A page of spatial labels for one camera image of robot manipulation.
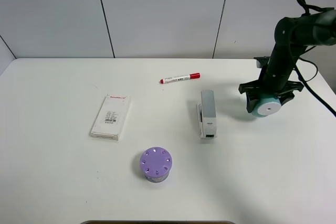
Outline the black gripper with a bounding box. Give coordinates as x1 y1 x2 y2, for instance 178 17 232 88
238 56 304 113

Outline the teal pencil sharpener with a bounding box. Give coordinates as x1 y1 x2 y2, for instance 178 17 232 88
251 95 282 118

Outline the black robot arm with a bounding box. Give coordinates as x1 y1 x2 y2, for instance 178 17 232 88
238 8 335 117

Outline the grey white stapler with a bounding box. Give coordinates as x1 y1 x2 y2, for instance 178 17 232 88
196 90 217 138

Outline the red whiteboard marker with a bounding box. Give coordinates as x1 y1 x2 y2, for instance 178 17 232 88
159 73 201 84

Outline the purple round air freshener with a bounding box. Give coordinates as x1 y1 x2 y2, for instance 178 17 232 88
140 147 173 183

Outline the white flat cardboard box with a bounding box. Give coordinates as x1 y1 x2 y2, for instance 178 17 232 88
90 94 130 141

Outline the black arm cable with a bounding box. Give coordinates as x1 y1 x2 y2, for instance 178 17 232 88
293 0 336 118

